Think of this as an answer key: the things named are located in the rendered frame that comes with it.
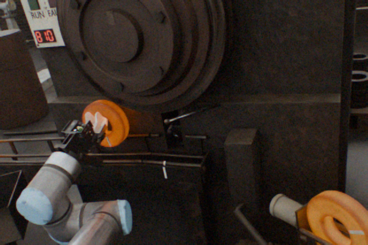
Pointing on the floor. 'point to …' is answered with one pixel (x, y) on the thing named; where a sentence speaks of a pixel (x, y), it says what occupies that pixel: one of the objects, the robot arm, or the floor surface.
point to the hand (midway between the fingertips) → (103, 118)
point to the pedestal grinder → (9, 14)
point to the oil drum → (19, 83)
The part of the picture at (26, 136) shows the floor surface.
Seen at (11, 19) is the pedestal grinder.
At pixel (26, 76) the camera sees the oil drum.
